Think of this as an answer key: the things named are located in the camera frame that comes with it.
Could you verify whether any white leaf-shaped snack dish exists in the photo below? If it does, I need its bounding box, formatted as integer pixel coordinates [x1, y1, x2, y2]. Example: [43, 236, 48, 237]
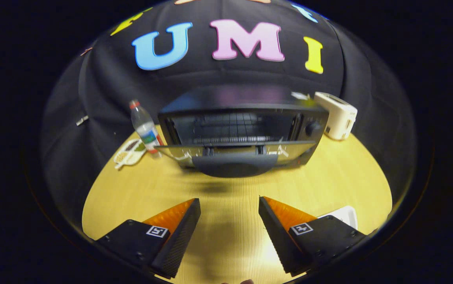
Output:
[114, 138, 147, 170]

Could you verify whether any black toaster oven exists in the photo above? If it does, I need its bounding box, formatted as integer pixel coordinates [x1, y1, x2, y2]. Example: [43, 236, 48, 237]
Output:
[155, 85, 329, 178]

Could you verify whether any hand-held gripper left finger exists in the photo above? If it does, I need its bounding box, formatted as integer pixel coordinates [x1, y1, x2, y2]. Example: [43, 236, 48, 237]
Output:
[94, 198, 201, 279]

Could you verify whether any clear plastic water bottle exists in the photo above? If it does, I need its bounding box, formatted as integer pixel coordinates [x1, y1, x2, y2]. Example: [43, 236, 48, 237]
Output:
[129, 99, 164, 158]

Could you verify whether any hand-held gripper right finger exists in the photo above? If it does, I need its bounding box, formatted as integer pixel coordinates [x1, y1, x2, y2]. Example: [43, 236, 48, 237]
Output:
[258, 196, 367, 277]

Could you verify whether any white square plate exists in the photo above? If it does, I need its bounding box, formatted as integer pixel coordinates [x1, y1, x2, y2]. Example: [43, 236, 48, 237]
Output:
[317, 206, 358, 230]

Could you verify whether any black backdrop cloth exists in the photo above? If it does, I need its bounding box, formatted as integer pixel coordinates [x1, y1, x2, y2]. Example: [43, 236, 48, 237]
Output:
[39, 0, 416, 237]

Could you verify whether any white bread toaster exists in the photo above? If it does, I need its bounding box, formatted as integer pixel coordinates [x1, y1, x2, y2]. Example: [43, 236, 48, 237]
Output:
[314, 92, 358, 141]

